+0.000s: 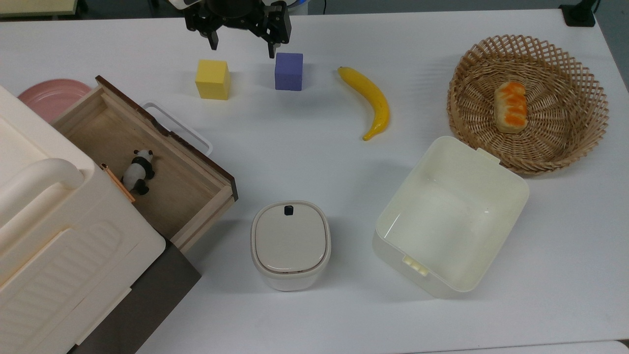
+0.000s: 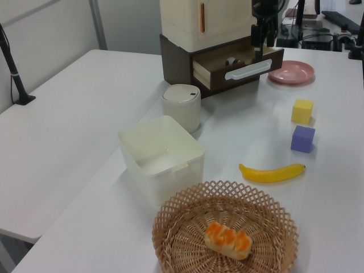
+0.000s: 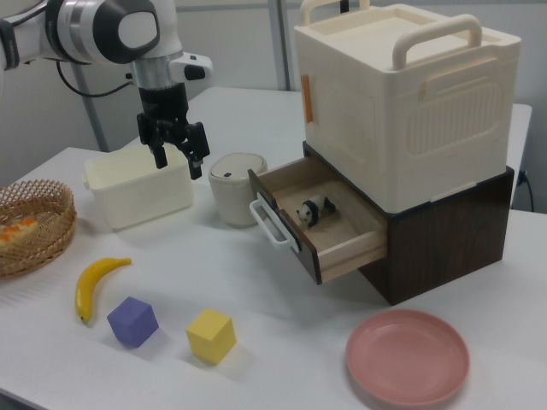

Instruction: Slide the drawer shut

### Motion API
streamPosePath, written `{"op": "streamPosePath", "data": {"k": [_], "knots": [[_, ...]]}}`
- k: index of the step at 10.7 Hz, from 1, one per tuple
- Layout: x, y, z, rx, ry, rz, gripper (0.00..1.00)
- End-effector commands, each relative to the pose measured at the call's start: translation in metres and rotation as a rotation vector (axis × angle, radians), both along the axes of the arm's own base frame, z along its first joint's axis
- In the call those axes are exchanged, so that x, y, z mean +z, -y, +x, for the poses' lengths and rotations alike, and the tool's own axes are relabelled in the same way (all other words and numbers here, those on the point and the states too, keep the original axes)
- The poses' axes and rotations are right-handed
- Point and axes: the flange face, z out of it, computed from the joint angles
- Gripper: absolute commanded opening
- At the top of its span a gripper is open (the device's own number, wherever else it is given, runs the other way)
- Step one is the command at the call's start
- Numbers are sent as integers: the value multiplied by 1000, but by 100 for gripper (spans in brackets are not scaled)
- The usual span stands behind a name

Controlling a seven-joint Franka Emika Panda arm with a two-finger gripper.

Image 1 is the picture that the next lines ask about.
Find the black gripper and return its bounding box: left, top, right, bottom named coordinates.
left=185, top=0, right=292, bottom=59

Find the wooden drawer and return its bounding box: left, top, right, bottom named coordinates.
left=51, top=75, right=239, bottom=254

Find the yellow foam cube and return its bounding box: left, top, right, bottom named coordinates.
left=195, top=59, right=231, bottom=101

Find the purple foam cube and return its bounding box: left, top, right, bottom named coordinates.
left=275, top=52, right=304, bottom=91

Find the yellow toy banana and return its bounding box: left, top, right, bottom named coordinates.
left=337, top=66, right=390, bottom=142

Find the toy panda figurine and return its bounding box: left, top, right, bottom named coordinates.
left=121, top=149, right=156, bottom=196

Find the pink plate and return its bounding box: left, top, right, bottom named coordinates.
left=18, top=79, right=93, bottom=123

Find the white lidded trash bin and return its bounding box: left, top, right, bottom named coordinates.
left=250, top=200, right=332, bottom=292

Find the cream plastic storage box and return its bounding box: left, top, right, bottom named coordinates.
left=0, top=85, right=167, bottom=354

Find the cream open plastic box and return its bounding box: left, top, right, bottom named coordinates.
left=372, top=136, right=530, bottom=299

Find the dark brown cabinet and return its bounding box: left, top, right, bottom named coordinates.
left=68, top=239, right=202, bottom=354

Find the orange striped toy bread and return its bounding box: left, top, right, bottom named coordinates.
left=493, top=81, right=529, bottom=134

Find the woven wicker basket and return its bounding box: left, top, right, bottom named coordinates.
left=447, top=34, right=610, bottom=176

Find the black table clamp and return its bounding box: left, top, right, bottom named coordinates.
left=559, top=0, right=598, bottom=28

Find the white drawer handle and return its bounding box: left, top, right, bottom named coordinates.
left=142, top=101, right=214, bottom=157

